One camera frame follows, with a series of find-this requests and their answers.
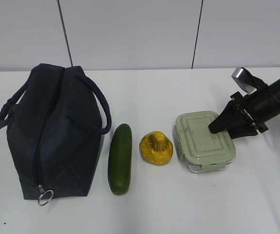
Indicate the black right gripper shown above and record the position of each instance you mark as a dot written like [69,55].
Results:
[240,119]

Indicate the green lidded glass food container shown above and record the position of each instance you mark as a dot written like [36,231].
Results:
[201,150]

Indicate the yellow pumpkin squash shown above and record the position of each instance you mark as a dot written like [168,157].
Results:
[156,148]

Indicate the green cucumber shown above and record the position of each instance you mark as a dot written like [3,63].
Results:
[119,162]

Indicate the dark blue fabric lunch bag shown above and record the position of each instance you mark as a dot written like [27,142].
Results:
[54,125]

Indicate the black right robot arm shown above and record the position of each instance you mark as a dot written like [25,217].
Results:
[266,101]

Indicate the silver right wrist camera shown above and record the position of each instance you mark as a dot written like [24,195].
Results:
[246,81]

